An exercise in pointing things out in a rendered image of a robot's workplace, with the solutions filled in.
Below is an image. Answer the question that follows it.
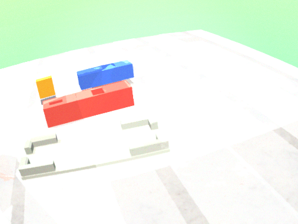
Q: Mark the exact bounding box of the orange rectangular block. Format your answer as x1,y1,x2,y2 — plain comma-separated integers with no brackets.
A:
36,75,55,99

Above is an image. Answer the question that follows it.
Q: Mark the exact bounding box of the long red block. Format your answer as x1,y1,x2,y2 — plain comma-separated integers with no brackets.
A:
43,81,134,128

